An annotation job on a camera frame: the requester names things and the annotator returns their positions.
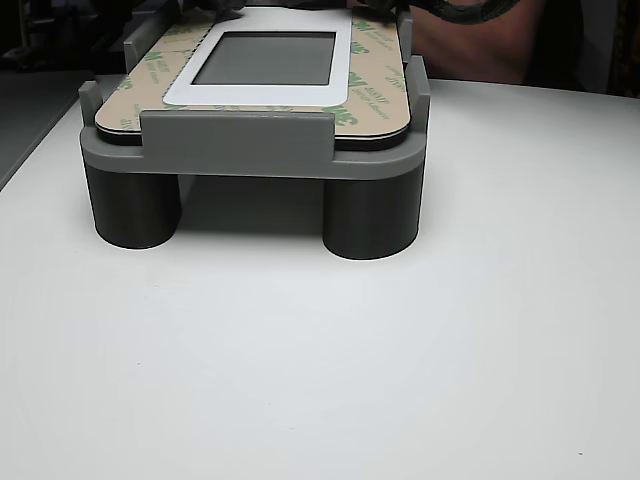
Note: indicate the grey 3D-printed fixture stand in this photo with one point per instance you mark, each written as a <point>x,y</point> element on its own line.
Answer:
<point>235,142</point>

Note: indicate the black gripper finger with scraper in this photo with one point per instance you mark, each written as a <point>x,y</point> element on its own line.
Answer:
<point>222,7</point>

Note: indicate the black background equipment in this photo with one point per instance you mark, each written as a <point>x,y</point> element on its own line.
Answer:
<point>60,35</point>

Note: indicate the person bare forearm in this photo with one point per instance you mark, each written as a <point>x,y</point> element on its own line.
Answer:
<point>475,50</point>

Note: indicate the tan printed protective film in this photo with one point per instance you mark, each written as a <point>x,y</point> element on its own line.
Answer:
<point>395,107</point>

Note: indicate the white panel with grey window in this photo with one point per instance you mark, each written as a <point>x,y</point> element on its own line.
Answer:
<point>260,97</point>

